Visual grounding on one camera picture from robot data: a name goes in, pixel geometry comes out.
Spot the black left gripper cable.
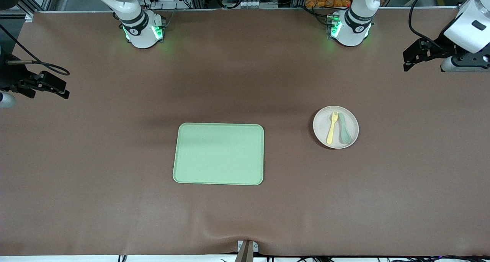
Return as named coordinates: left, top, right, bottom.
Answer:
left=408, top=0, right=445, bottom=49

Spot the beige round speckled plate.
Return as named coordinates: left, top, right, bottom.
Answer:
left=313, top=106, right=359, bottom=149

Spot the metal table edge clamp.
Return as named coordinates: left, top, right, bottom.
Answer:
left=237, top=240, right=259, bottom=262

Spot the brown table cover mat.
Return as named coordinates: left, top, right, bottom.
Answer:
left=0, top=7, right=490, bottom=257

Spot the mint green rectangular tray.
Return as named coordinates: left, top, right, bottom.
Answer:
left=173, top=123, right=265, bottom=186

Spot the pale green plastic spoon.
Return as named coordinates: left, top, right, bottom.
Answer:
left=338, top=113, right=351, bottom=144

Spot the yellow plastic fork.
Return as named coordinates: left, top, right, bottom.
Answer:
left=326, top=111, right=339, bottom=145

